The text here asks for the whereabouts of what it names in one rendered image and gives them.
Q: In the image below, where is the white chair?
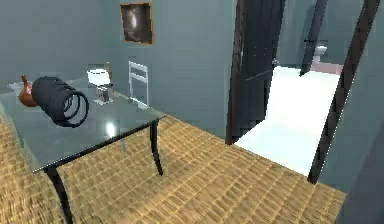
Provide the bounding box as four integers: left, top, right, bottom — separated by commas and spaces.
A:
128, 60, 151, 110

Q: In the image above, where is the dark blue cylinder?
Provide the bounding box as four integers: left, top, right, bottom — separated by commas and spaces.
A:
31, 76, 90, 128

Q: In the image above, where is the dark brown door frame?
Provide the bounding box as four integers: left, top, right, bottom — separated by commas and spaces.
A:
306, 0, 381, 185

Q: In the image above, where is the dark brown room door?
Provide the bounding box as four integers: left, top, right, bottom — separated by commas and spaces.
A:
225, 0, 287, 146

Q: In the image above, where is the orange framed dark picture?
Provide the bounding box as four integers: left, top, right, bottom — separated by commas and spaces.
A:
119, 1, 155, 46

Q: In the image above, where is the glass table with black legs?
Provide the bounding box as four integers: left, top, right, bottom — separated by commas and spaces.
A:
0, 77, 168, 224

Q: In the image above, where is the brown teapot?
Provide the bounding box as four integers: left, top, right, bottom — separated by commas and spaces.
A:
17, 74, 38, 108

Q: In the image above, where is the white toilet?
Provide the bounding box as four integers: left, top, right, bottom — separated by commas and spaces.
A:
312, 45, 328, 64

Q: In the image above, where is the white lamp with grey base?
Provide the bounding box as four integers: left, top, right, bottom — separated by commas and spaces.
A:
86, 68, 115, 106

